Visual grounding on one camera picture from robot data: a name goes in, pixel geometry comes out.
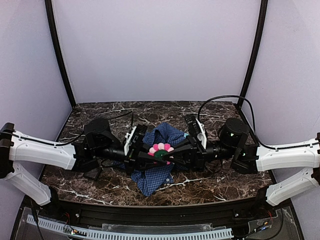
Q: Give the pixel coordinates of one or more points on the black frame post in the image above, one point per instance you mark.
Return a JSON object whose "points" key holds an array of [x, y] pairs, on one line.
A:
{"points": [[255, 47], [58, 52]]}

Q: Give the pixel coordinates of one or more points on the blue checked shirt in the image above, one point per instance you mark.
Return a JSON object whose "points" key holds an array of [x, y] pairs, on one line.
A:
{"points": [[150, 180]]}

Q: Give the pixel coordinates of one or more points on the black square box lid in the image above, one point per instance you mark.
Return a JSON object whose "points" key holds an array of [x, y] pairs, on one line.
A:
{"points": [[93, 174]]}

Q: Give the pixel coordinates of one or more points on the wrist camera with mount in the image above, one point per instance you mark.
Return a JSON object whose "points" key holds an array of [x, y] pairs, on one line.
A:
{"points": [[134, 139], [196, 129]]}

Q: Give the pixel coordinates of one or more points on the left black frame post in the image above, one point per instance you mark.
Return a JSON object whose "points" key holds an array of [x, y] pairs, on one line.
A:
{"points": [[58, 52]]}

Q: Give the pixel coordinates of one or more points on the right black frame post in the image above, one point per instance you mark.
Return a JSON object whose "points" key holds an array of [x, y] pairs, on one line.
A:
{"points": [[255, 47]]}

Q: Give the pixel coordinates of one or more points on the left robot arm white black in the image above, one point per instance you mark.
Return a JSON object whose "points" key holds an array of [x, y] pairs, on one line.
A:
{"points": [[98, 143]]}

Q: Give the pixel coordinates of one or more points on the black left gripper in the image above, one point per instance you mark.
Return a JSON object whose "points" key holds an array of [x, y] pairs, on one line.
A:
{"points": [[131, 161]]}

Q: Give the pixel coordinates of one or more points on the pink pompom brooch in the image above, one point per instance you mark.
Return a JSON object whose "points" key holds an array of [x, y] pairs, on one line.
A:
{"points": [[158, 150]]}

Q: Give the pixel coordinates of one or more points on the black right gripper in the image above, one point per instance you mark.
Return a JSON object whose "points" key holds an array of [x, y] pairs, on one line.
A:
{"points": [[195, 148]]}

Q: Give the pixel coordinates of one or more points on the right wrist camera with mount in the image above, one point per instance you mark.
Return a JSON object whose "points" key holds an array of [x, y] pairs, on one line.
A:
{"points": [[196, 129]]}

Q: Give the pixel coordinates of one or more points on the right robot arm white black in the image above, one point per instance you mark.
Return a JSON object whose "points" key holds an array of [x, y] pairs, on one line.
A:
{"points": [[255, 158]]}

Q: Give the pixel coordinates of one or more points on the white slotted cable duct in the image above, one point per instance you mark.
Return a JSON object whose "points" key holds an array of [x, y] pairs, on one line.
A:
{"points": [[115, 232]]}

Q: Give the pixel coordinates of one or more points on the black front aluminium rail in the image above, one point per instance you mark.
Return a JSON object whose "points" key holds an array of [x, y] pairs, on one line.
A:
{"points": [[223, 213]]}

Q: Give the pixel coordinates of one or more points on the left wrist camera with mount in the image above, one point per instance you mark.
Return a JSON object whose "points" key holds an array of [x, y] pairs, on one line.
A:
{"points": [[134, 139]]}

